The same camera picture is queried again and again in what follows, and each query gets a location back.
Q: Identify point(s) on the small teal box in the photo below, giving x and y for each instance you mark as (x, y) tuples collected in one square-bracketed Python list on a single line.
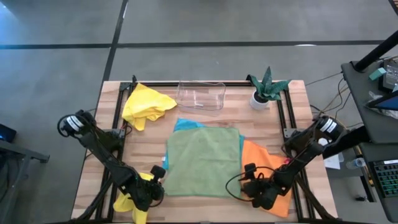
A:
[(377, 74)]

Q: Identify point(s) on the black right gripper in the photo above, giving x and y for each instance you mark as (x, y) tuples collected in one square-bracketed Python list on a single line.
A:
[(262, 193)]

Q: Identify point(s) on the green snake plant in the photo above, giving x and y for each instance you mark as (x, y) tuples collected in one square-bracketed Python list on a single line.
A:
[(267, 88)]

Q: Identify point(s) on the white paper sheet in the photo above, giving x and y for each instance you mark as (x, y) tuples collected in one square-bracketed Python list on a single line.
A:
[(332, 161)]

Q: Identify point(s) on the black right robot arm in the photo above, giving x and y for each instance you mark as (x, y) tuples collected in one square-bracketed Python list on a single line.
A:
[(311, 146)]

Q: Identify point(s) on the black aluminium table frame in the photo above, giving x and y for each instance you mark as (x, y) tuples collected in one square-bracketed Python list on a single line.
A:
[(236, 84)]

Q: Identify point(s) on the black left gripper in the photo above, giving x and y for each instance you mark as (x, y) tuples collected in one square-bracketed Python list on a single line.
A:
[(143, 194)]

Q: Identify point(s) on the clear plastic bin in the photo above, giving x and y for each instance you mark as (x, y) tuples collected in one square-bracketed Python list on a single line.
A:
[(202, 96)]

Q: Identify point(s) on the dark grey metal stand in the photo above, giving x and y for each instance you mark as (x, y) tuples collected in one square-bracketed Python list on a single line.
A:
[(18, 152)]

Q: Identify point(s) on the clear plastic bottle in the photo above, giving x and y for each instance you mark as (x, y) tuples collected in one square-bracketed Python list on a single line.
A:
[(356, 163)]

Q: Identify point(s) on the black keyboard green keys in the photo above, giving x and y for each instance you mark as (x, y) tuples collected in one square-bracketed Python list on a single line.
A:
[(387, 179)]

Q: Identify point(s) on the black metal pole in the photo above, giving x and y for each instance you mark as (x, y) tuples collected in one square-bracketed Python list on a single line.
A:
[(376, 51)]

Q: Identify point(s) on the dark tablet screen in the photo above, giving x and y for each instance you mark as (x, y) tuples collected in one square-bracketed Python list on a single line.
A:
[(385, 104)]

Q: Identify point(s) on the black electronic device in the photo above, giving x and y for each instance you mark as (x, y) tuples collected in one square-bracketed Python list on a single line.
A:
[(391, 76)]

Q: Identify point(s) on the blue microfiber towel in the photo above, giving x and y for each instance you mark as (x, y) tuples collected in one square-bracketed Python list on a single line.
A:
[(186, 124)]

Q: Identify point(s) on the dark grey desk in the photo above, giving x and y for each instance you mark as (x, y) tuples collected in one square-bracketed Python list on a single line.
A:
[(391, 211), (357, 102)]

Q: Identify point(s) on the white plant pot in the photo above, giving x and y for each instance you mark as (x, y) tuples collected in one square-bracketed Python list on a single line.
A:
[(256, 104)]

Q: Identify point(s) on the orange microfiber towel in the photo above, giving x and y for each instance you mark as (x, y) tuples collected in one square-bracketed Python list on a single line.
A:
[(258, 155)]

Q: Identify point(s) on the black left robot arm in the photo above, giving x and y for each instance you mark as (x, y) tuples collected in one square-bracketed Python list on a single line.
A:
[(102, 149)]

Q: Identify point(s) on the yellow microfiber towel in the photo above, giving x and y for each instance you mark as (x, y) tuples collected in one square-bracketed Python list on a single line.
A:
[(143, 105), (122, 203)]

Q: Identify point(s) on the dark device blue light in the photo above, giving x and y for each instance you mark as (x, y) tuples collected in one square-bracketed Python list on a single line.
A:
[(6, 133)]

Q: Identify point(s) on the green microfiber towel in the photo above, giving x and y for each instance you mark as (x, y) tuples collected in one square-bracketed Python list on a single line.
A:
[(202, 161)]

